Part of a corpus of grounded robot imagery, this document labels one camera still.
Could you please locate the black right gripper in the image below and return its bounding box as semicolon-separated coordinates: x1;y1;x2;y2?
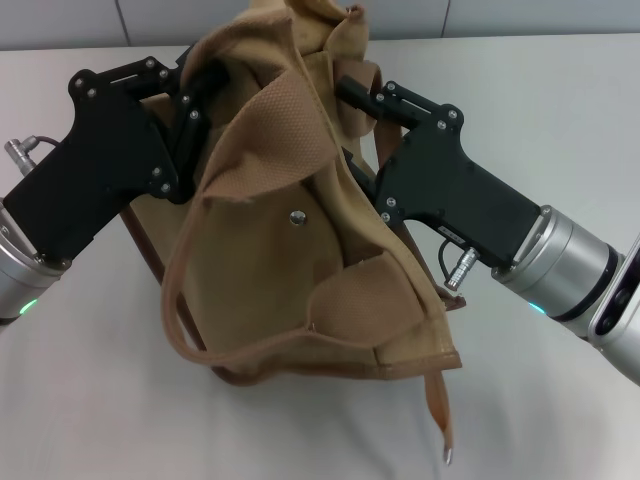
335;74;544;271

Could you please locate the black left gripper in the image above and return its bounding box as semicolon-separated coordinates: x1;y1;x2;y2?
2;43;232;270

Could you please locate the khaki canvas food bag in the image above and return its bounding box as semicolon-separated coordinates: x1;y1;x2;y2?
119;0;466;451

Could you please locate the right gripper cable connector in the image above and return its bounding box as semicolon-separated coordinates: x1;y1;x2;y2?
438;238;481;291

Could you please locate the gripper cable connector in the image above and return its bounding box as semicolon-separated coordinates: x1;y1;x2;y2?
3;134;64;169
438;238;481;291

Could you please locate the left gripper cable connector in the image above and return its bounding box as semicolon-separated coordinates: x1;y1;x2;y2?
3;134;64;169

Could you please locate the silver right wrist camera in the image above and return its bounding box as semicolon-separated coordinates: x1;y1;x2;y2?
587;234;640;354

